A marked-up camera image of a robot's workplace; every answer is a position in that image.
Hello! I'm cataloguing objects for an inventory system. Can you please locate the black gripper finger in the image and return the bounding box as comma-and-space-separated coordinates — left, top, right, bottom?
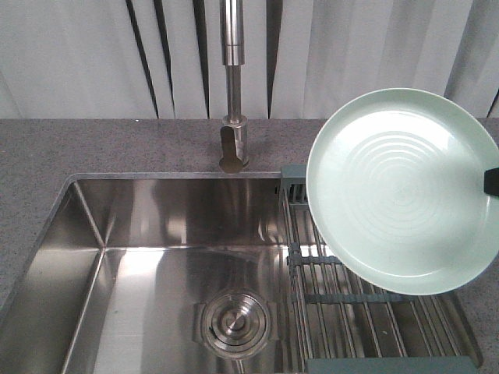
483, 168, 499, 196

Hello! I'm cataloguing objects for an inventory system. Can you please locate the mint green round plate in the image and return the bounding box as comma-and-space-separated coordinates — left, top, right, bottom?
306, 88, 498, 295

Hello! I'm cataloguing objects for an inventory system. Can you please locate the stainless steel faucet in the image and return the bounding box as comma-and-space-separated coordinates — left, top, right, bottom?
219, 1, 249, 174

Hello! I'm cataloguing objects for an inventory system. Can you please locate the round steel sink drain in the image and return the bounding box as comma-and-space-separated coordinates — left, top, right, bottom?
192, 288, 280, 360

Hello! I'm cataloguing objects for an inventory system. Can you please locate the stainless steel sink basin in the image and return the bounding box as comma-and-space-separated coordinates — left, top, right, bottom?
0, 172, 484, 374

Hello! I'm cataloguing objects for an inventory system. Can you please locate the white pleated curtain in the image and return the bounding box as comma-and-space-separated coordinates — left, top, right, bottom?
1, 1, 498, 119

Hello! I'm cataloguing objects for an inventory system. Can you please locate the grey wire dish drying rack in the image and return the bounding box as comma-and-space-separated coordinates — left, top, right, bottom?
278, 164, 483, 373

